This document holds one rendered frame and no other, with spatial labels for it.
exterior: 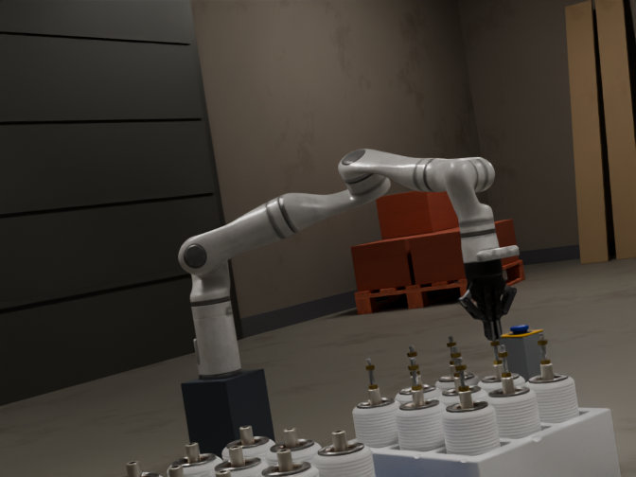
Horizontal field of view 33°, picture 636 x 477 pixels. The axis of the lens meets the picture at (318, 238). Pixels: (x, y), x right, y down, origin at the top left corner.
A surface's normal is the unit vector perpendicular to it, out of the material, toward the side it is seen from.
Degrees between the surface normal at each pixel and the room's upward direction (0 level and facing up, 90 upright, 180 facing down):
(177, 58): 90
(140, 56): 90
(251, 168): 90
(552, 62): 90
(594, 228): 77
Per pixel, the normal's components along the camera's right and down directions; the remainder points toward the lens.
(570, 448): 0.65, -0.09
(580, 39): -0.61, -0.12
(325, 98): 0.80, -0.11
